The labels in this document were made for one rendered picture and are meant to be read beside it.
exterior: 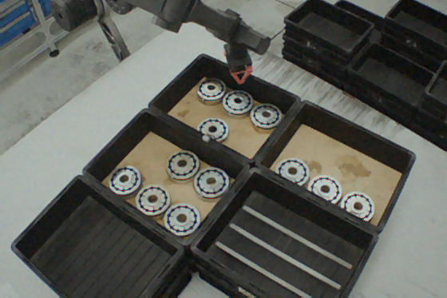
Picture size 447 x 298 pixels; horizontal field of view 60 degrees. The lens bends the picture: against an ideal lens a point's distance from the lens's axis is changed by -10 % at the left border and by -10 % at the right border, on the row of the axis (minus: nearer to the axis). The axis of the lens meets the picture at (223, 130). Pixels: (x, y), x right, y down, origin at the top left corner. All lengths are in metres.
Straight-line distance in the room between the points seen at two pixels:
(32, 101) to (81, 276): 1.89
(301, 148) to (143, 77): 0.76
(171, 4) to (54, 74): 2.35
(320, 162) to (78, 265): 0.78
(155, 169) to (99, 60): 1.81
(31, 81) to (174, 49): 1.47
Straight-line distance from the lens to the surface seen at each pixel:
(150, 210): 1.21
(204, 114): 1.43
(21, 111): 2.92
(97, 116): 1.69
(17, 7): 2.94
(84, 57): 3.10
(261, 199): 1.24
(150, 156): 1.35
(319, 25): 2.38
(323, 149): 1.36
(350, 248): 1.21
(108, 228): 1.25
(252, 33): 1.14
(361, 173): 1.33
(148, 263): 1.18
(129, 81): 1.78
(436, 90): 2.20
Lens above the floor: 1.91
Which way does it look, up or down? 52 degrees down
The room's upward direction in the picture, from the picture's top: 3 degrees counter-clockwise
